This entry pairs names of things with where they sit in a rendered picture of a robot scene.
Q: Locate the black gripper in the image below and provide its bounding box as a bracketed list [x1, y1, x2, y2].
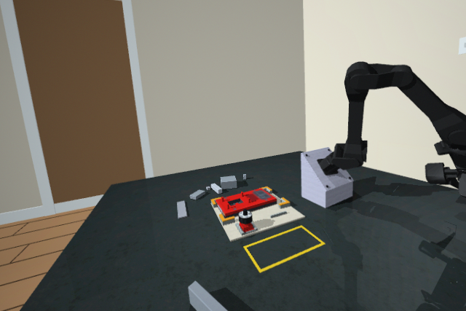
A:
[425, 161, 466, 188]

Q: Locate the grey wheel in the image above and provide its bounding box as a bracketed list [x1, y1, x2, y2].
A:
[238, 211, 253, 224]

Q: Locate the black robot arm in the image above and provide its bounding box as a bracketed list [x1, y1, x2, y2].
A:
[317, 61, 466, 176]

